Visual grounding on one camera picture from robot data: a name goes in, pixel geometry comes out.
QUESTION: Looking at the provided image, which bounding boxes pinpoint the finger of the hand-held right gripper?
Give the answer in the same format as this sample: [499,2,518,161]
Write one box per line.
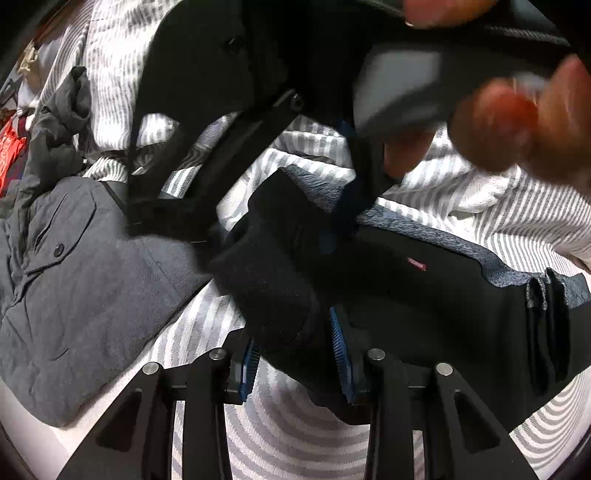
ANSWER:
[127,90,305,237]
[318,117,393,256]

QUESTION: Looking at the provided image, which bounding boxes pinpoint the white striped bed sheet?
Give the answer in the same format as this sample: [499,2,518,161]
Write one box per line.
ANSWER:
[0,277,578,480]

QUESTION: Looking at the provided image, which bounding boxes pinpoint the red cloth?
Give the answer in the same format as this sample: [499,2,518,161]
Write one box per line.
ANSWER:
[0,124,29,195]

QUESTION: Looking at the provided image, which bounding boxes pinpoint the person's right hand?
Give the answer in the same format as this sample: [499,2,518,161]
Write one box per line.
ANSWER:
[383,0,591,186]

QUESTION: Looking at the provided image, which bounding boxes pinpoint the grey buttoned jacket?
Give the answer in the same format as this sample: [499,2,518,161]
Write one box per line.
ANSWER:
[0,178,220,428]

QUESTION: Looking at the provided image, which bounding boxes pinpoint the grey striped duvet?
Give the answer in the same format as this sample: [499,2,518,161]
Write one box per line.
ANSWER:
[28,0,591,278]

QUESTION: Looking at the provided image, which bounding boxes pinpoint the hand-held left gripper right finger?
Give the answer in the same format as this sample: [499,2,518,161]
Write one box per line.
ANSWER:
[329,307,539,480]

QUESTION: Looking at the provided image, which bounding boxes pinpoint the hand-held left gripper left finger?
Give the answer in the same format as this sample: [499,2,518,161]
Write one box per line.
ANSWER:
[58,339,257,480]

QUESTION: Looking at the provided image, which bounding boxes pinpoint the dark grey garment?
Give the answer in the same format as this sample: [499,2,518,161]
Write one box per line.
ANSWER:
[21,65,95,195]

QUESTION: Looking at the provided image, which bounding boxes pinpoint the black pants with floral trim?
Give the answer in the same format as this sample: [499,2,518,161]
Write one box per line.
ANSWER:
[208,165,591,432]

